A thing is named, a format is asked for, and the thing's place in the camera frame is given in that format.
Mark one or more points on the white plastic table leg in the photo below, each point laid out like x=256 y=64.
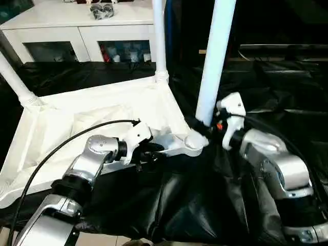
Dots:
x=15 y=82
x=159 y=36
x=216 y=56

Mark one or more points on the white plastic table top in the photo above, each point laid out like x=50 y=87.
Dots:
x=66 y=118

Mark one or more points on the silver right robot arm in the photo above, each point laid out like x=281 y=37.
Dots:
x=279 y=169

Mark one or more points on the black work mat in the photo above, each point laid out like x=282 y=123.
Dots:
x=205 y=205

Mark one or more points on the small tan box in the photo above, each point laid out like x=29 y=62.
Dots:
x=203 y=51

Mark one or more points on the dark robot left foot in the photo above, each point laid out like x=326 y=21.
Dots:
x=136 y=243

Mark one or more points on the small red bottle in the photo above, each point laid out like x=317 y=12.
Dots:
x=104 y=52

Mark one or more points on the small grey bundle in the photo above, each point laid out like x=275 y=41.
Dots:
x=102 y=11

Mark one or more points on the white glass-door cabinet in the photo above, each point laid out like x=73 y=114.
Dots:
x=66 y=25

